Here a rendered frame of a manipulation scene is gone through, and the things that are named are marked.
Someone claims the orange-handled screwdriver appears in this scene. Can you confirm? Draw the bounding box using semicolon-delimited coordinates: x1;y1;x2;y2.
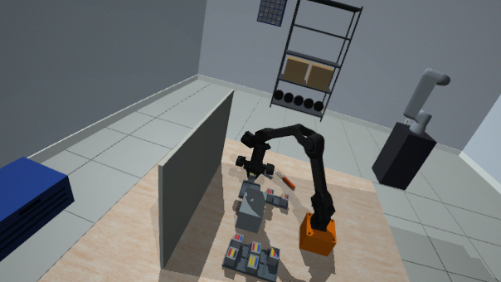
275;170;295;189

